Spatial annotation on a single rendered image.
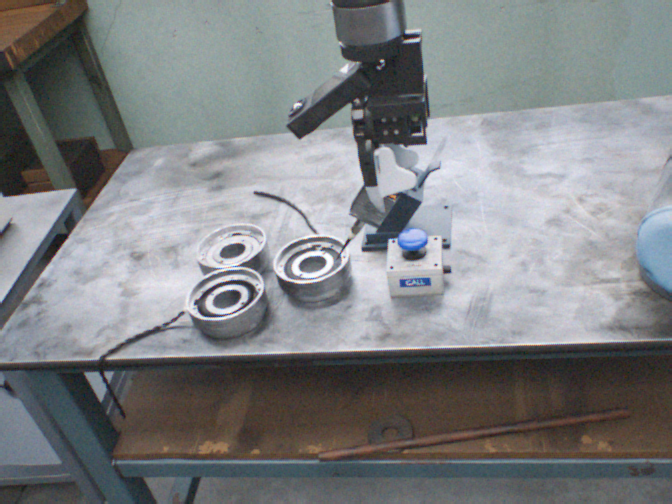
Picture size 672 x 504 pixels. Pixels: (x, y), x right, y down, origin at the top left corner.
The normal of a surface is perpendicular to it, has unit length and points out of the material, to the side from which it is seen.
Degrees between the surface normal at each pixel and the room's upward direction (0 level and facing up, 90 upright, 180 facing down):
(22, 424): 0
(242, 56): 90
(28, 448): 0
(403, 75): 90
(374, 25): 90
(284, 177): 0
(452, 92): 90
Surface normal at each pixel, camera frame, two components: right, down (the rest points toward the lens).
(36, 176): -0.11, 0.61
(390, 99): -0.16, -0.79
